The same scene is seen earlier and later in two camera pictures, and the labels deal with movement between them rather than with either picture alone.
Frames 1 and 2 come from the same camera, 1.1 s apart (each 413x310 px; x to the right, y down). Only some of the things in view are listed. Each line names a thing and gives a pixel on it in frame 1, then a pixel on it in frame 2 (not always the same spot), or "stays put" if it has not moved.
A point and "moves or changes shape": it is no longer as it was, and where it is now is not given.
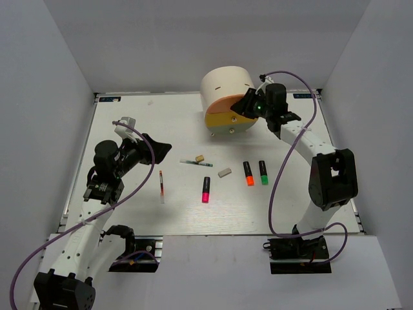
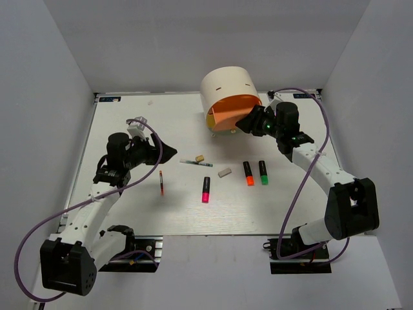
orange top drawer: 223,104 moves or changes shape
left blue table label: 110,99 stays put
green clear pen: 196,163 stays put
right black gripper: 242,106 -> 251,124
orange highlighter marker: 249,175 stays put
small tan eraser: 199,158 stays put
